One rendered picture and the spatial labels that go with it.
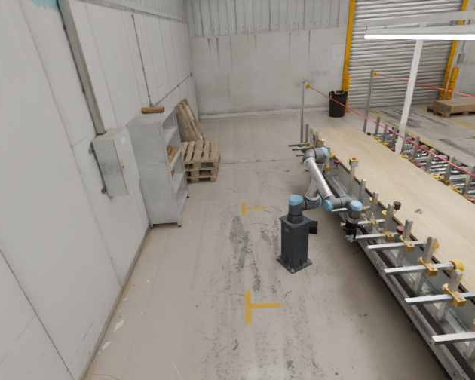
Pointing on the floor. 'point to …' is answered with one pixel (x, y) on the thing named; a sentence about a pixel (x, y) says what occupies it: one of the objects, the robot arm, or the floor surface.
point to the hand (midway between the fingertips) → (351, 240)
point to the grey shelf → (145, 126)
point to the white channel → (421, 48)
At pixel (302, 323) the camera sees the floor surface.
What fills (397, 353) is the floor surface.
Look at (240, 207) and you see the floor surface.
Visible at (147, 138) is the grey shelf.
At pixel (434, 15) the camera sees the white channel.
